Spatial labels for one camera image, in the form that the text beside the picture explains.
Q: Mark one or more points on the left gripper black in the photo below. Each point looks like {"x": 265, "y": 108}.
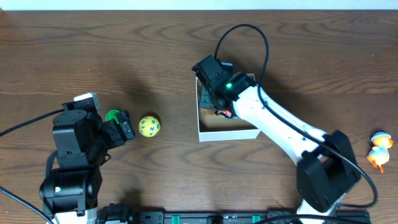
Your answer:
{"x": 117, "y": 131}

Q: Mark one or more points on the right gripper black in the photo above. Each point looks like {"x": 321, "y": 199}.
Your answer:
{"x": 204, "y": 99}

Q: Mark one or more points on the red toy truck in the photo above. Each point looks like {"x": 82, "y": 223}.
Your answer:
{"x": 226, "y": 114}

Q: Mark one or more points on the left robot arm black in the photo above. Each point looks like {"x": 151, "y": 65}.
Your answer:
{"x": 82, "y": 140}

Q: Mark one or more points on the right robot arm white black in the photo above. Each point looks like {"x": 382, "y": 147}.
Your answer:
{"x": 326, "y": 166}

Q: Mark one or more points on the green ribbed plastic wheel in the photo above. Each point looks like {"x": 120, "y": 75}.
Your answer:
{"x": 111, "y": 115}

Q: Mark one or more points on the white cardboard box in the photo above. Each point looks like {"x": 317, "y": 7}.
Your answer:
{"x": 217, "y": 128}

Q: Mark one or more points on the yellow ball with blue letters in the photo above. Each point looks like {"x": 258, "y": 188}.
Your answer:
{"x": 149, "y": 126}

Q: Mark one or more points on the orange duck toy blue hat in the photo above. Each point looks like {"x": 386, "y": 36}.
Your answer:
{"x": 379, "y": 154}

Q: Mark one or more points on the black rail at table edge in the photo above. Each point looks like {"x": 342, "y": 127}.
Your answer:
{"x": 119, "y": 213}

